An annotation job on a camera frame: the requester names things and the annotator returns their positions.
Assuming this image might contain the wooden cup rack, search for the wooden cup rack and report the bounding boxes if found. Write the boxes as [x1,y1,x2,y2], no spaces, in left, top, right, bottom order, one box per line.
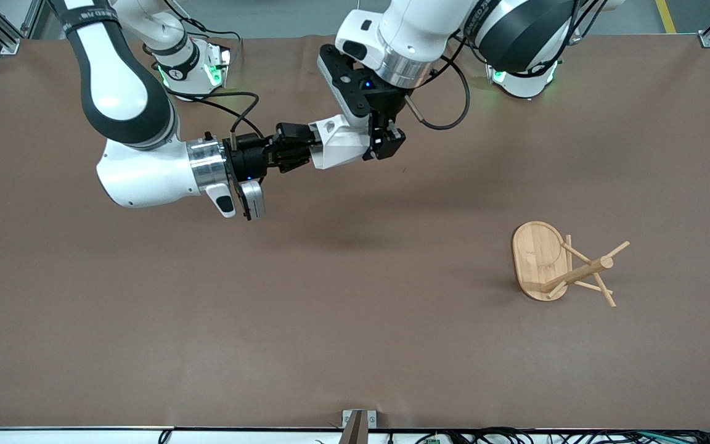
[511,221,631,308]

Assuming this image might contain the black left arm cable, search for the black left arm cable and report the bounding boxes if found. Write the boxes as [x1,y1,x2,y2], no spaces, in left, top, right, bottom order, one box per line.
[404,59,471,130]

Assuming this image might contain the table cover sheet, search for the table cover sheet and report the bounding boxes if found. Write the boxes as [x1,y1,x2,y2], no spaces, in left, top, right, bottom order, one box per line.
[0,34,710,430]

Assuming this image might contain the metal bracket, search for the metal bracket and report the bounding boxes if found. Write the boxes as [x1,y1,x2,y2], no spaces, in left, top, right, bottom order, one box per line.
[341,409,378,444]

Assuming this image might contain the black right base cable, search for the black right base cable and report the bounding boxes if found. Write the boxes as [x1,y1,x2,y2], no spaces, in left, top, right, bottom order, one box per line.
[182,18,242,62]

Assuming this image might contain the white cup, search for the white cup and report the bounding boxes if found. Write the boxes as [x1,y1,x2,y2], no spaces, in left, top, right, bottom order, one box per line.
[309,114,374,170]

